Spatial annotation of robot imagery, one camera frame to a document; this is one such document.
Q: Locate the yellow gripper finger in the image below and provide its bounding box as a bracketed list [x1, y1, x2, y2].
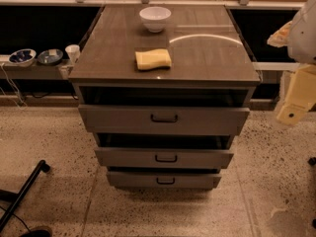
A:
[276, 64, 316, 126]

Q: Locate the grey top drawer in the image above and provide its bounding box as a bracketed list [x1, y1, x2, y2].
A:
[79, 105, 250, 135]

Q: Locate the grey drawer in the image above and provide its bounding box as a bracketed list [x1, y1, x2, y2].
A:
[79, 105, 250, 135]
[95, 147, 233, 169]
[107, 171, 221, 190]

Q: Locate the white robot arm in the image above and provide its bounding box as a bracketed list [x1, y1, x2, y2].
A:
[267, 0, 316, 125]

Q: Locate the grey drawer cabinet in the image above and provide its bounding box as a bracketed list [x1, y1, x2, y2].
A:
[67, 4, 262, 192]

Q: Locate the grey bottom drawer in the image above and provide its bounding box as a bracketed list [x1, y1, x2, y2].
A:
[107, 171, 221, 190]

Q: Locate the grey middle drawer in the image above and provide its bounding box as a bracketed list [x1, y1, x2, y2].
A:
[95, 147, 233, 169]

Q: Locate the yellow sponge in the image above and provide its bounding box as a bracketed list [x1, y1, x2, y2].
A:
[135, 48, 172, 71]

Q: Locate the white bowl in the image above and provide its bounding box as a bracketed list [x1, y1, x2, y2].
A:
[139, 6, 172, 33]

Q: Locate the white paper cup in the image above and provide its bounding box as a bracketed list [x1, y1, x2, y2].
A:
[65, 44, 80, 63]

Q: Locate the low grey shelf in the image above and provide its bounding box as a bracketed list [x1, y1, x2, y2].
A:
[0, 55, 73, 80]

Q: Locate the grey blue bowl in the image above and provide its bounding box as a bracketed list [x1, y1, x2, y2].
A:
[38, 48, 63, 65]

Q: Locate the black chair leg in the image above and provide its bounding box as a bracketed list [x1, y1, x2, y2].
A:
[0, 160, 50, 232]

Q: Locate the blue patterned bowl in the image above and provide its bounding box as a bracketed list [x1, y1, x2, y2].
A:
[9, 48, 37, 67]

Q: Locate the white cable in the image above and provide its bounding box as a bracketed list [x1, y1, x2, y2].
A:
[0, 62, 28, 110]

